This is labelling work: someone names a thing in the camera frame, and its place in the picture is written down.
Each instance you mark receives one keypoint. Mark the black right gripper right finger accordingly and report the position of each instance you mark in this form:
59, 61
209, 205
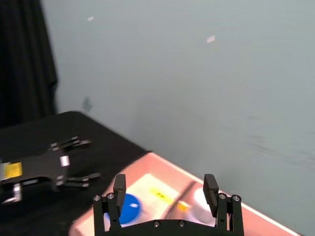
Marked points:
210, 191

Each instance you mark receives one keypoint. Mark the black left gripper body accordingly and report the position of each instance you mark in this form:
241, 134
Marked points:
44, 167

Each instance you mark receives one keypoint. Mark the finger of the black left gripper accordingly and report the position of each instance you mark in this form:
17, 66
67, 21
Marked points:
81, 180
71, 143

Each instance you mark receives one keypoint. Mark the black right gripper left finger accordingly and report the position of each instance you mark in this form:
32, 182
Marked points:
120, 189

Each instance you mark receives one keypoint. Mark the roll of white tape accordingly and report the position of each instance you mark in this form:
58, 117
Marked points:
200, 209

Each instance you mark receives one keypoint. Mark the blue round disc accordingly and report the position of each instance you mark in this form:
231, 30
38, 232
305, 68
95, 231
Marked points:
131, 207

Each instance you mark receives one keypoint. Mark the small orange part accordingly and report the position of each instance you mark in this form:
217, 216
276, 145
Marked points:
183, 206

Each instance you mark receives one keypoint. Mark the black table cloth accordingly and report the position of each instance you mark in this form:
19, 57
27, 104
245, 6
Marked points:
37, 216

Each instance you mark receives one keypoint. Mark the black curtain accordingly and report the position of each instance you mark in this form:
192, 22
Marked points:
23, 61

